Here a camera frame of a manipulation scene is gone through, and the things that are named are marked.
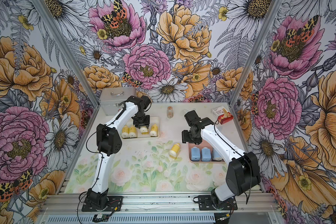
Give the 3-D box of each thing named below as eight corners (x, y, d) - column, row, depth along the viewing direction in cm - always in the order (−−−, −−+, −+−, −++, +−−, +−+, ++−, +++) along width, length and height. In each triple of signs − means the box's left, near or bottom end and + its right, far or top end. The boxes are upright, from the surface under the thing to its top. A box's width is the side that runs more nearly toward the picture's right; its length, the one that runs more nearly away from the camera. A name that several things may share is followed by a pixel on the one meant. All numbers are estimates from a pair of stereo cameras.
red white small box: (221, 124, 110) (223, 121, 107) (211, 112, 118) (212, 109, 115) (232, 119, 113) (234, 116, 110) (221, 108, 121) (223, 105, 118)
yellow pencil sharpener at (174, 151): (168, 157, 93) (168, 151, 87) (175, 147, 97) (175, 141, 91) (174, 160, 91) (174, 155, 85) (181, 150, 96) (181, 144, 90)
